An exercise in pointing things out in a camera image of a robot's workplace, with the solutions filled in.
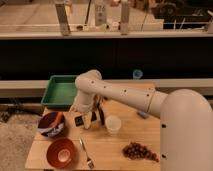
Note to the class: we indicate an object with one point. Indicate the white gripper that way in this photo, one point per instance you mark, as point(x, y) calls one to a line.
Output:
point(83, 103)

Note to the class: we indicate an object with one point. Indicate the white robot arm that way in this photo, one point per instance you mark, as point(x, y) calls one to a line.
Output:
point(186, 119)

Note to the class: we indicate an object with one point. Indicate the translucent plastic cup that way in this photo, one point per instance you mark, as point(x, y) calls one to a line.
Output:
point(113, 124)

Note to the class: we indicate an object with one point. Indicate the blue cup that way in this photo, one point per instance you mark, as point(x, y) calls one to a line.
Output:
point(137, 74)

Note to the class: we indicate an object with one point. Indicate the green plastic tray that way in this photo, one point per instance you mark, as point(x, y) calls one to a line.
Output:
point(60, 91)

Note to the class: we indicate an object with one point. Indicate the dark patterned bowl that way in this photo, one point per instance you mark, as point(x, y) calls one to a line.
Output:
point(51, 124)

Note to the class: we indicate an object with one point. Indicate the small grey object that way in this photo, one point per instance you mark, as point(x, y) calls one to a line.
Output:
point(143, 114)

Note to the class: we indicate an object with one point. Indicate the silver fork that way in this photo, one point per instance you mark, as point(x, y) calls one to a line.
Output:
point(88, 159)

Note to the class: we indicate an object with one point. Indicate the red bowl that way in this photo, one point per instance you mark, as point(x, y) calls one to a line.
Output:
point(61, 153)

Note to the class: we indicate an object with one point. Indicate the bunch of dark grapes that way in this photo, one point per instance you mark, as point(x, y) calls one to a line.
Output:
point(135, 151)

